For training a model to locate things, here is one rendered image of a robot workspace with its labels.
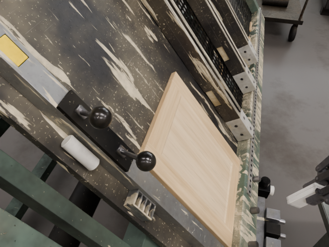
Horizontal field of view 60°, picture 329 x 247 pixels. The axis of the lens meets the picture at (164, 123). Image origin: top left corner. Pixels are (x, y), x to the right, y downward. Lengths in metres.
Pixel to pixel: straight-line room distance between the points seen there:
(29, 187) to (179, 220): 0.37
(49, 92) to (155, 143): 0.33
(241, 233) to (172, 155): 0.39
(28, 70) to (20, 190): 0.22
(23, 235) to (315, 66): 3.46
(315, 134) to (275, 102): 0.47
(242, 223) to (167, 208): 0.41
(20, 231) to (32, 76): 0.25
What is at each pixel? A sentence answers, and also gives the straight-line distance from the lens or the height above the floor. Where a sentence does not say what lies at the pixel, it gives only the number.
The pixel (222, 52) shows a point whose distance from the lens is 1.42.
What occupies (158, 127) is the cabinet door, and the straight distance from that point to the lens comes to 0.79.
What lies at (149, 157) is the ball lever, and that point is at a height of 1.44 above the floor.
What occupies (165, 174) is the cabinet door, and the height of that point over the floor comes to 1.21.
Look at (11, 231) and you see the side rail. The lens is 0.48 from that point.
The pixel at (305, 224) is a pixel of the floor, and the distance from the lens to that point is 2.24.
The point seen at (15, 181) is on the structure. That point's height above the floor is 1.40.
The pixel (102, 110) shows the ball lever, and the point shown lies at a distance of 0.46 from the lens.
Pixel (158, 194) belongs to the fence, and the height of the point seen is 1.24.
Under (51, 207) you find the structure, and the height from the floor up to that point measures 1.33.
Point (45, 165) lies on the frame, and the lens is 2.22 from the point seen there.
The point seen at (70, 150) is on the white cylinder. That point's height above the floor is 1.42.
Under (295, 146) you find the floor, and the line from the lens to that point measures 2.63.
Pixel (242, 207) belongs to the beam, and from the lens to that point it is 1.10.
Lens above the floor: 1.85
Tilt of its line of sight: 46 degrees down
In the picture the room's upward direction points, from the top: straight up
